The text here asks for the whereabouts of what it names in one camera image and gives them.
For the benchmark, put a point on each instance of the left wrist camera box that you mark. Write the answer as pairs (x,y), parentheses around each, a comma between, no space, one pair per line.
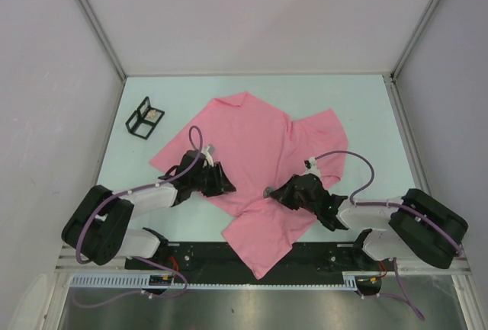
(207,151)

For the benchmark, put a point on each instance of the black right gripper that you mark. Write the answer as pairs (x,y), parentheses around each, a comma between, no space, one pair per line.
(283,193)

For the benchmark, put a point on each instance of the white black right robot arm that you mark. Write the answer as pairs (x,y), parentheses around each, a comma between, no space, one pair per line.
(414,224)

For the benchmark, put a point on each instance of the black wire frame box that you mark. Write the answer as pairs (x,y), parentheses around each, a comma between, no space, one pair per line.
(137,124)

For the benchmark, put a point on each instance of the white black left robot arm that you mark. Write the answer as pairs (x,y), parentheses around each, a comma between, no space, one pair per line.
(99,228)

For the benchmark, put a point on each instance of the white slotted cable duct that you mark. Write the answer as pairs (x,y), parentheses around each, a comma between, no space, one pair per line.
(127,281)

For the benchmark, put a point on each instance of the gold leaf rhinestone brooch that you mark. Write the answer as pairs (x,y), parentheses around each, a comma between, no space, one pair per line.
(151,114)

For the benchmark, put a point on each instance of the pink t-shirt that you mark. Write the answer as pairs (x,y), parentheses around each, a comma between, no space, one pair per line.
(259,145)

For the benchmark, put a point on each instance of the round portrait pin badge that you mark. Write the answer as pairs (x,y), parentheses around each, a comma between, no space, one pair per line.
(268,191)

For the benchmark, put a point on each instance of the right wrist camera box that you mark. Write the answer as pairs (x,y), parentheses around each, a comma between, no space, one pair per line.
(312,167)

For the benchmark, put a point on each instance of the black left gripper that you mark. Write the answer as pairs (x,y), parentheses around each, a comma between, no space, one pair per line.
(220,183)

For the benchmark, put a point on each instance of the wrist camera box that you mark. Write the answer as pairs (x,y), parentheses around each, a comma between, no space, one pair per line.
(207,151)
(312,167)

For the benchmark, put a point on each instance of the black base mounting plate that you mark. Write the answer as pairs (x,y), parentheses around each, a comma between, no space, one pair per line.
(212,260)

